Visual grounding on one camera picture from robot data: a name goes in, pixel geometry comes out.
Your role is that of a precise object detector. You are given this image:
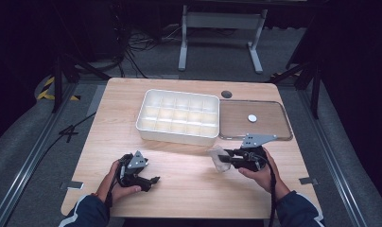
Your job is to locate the right hand-held gripper cable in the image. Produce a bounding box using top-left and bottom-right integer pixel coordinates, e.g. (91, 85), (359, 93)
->
(249, 152), (278, 227)

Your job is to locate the beige sock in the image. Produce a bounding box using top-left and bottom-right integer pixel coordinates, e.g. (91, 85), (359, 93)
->
(207, 145), (233, 173)

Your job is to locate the aluminium floor rail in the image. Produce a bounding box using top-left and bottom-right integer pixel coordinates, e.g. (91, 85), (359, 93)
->
(0, 83), (78, 227)
(297, 89), (368, 227)

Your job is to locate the black floor cable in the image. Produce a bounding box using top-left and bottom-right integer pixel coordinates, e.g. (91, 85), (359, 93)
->
(41, 112), (97, 159)

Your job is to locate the yellow black hazard tape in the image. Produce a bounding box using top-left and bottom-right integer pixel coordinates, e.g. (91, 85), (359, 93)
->
(37, 76), (81, 102)

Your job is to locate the transparent lid with white knob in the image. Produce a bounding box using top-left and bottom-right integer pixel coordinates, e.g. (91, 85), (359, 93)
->
(217, 98), (294, 142)

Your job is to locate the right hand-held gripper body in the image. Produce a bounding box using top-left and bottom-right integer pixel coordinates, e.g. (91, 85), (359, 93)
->
(239, 132), (278, 173)

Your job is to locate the bundle of floor cables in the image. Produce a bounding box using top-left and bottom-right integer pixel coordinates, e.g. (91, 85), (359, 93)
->
(116, 18), (182, 79)

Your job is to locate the hand-held gripper cable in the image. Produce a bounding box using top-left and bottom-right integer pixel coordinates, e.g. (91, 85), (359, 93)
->
(104, 162), (125, 221)
(249, 152), (278, 227)

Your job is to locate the person's left hand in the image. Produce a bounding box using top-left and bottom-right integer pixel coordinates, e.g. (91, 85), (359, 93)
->
(95, 160), (142, 204)

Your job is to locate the white compartment storage box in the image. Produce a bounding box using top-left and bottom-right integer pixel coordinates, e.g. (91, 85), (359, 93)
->
(135, 88), (220, 148)

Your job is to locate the left hand-held gripper cable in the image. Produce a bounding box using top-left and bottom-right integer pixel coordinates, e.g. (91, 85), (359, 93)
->
(104, 162), (125, 221)

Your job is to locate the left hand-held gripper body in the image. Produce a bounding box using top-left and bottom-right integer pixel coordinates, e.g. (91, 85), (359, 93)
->
(116, 150), (149, 187)

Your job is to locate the black metal stand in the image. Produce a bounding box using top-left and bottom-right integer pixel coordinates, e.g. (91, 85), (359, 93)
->
(51, 53), (112, 114)
(268, 53), (325, 120)

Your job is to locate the white metal table frame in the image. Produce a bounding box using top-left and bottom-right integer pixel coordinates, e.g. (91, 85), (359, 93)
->
(178, 4), (269, 75)

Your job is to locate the grey tape piece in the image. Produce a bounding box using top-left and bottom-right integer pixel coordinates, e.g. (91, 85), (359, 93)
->
(60, 180), (85, 191)
(298, 177), (320, 186)

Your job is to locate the person's right hand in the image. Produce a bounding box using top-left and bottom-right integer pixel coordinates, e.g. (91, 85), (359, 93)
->
(237, 148), (291, 201)

